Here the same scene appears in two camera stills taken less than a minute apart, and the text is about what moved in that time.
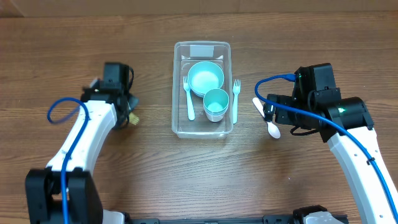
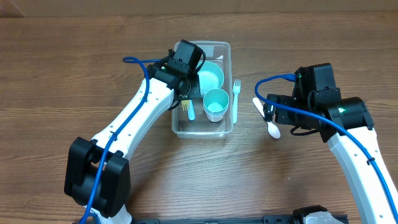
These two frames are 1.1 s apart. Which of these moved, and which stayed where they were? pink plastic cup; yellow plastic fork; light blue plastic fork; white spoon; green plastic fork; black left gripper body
Moved: black left gripper body; yellow plastic fork
Stayed: green plastic fork; light blue plastic fork; pink plastic cup; white spoon
